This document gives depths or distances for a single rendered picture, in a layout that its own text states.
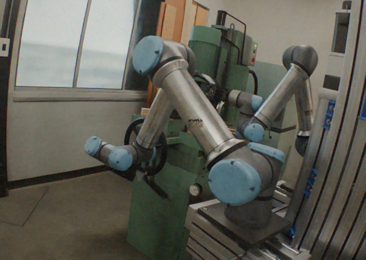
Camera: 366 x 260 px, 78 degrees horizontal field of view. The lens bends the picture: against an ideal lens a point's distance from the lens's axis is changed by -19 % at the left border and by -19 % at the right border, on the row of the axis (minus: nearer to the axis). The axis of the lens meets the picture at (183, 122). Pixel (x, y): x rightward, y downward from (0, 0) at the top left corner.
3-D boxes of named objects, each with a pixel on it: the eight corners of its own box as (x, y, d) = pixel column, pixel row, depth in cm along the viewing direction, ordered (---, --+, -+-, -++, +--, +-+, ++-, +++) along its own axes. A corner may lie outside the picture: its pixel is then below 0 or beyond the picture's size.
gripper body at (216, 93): (206, 81, 124) (229, 86, 117) (214, 85, 131) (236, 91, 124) (201, 97, 125) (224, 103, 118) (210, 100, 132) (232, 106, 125)
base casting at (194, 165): (136, 148, 163) (138, 133, 161) (192, 139, 208) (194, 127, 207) (197, 175, 137) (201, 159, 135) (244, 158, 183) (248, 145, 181)
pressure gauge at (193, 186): (187, 196, 133) (190, 181, 132) (191, 194, 136) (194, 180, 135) (197, 201, 130) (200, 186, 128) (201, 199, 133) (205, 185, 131)
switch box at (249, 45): (239, 63, 166) (244, 38, 163) (246, 65, 174) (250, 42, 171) (248, 65, 163) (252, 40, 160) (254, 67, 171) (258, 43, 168)
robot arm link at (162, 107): (190, 42, 96) (138, 149, 114) (171, 36, 87) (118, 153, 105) (214, 57, 90) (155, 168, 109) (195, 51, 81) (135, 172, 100)
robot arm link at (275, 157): (279, 189, 79) (292, 148, 76) (264, 202, 68) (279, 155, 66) (246, 177, 86) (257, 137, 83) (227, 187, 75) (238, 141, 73)
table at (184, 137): (118, 124, 157) (119, 113, 156) (153, 121, 182) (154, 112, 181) (204, 159, 123) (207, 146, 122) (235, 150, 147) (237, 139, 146)
